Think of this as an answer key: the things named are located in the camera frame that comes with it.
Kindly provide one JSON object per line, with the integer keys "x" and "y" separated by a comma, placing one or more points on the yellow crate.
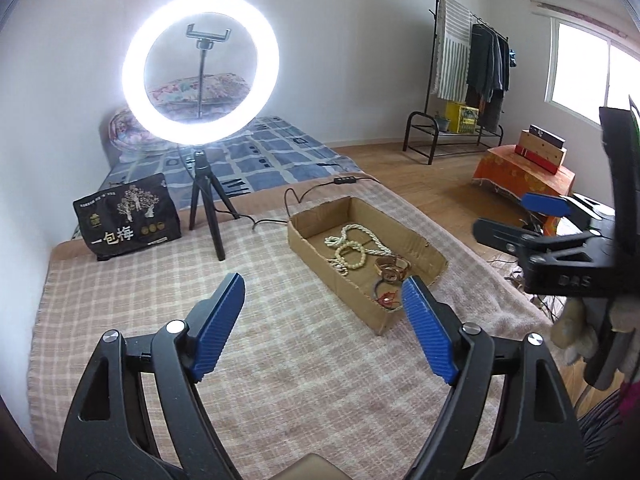
{"x": 462, "y": 119}

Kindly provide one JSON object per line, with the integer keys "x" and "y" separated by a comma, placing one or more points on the cardboard box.
{"x": 360, "y": 312}

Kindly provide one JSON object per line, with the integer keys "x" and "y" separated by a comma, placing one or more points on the striped black grey clothing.
{"x": 617, "y": 452}

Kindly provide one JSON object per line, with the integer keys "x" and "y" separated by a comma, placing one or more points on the beige plaid blanket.
{"x": 280, "y": 360}

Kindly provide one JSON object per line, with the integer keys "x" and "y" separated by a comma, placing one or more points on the small grey pot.
{"x": 441, "y": 124}

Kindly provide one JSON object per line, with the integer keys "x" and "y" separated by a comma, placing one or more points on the window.
{"x": 580, "y": 70}

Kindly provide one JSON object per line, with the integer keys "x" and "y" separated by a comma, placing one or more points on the dark flat box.
{"x": 547, "y": 135}

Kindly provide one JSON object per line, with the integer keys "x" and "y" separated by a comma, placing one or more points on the orange table cloth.
{"x": 510, "y": 170}

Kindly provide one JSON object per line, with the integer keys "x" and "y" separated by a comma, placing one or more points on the black snack bag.
{"x": 125, "y": 225}

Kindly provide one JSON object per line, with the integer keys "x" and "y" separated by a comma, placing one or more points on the black tripod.
{"x": 207, "y": 200}

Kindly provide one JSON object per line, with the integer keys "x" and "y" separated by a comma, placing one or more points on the dark thin bangle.
{"x": 376, "y": 290}

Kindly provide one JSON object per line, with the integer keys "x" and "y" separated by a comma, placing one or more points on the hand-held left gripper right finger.
{"x": 430, "y": 330}

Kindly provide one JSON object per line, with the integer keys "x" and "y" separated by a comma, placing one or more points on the black phone holder gooseneck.
{"x": 202, "y": 60}

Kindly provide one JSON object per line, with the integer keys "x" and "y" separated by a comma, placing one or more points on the floral pillow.
{"x": 200, "y": 91}

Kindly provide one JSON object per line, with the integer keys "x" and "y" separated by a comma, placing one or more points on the pink curtain rail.
{"x": 575, "y": 14}

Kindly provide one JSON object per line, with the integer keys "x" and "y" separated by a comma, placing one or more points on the dark hanging garments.
{"x": 485, "y": 65}

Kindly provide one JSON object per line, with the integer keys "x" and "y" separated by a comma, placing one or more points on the person's right hand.
{"x": 575, "y": 330}

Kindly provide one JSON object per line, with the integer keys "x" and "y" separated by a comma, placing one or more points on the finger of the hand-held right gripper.
{"x": 545, "y": 203}
{"x": 505, "y": 235}

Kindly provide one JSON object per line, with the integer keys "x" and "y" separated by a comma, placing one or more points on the striped hanging towel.
{"x": 452, "y": 50}

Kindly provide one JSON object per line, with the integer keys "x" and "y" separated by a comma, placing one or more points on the tan box red stripe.
{"x": 537, "y": 149}

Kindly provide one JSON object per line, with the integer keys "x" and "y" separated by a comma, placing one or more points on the black metal clothes rack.
{"x": 422, "y": 113}

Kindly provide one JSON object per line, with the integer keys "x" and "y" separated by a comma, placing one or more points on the blue patterned mattress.
{"x": 280, "y": 150}

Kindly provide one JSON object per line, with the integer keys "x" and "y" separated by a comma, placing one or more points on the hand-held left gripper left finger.
{"x": 220, "y": 330}

